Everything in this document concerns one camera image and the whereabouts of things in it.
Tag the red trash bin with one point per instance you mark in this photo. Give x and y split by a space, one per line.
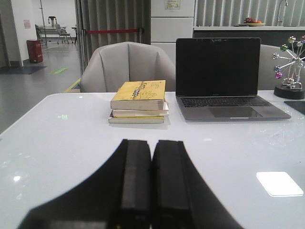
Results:
34 51

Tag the ferris wheel desk toy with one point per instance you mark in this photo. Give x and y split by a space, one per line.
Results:
291 87

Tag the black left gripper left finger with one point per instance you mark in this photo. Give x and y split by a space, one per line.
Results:
115 196

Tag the white refrigerator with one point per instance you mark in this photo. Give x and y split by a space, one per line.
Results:
170 20

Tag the red barrier belt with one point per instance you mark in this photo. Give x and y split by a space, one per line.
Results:
112 36

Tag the distant metal chair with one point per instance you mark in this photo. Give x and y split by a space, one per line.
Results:
62 33

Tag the bottom yellow-edged book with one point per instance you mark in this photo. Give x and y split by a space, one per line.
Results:
136 120

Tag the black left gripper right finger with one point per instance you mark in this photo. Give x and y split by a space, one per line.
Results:
181 198

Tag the metal faucet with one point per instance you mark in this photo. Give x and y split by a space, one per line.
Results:
281 12

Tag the fruit bowl on counter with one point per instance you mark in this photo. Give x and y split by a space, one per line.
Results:
253 22

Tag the grey open laptop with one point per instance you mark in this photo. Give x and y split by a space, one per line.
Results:
217 80

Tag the black mouse pad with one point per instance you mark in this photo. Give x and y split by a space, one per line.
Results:
297 105

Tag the grey upholstered armchair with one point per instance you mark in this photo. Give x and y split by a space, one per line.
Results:
112 65

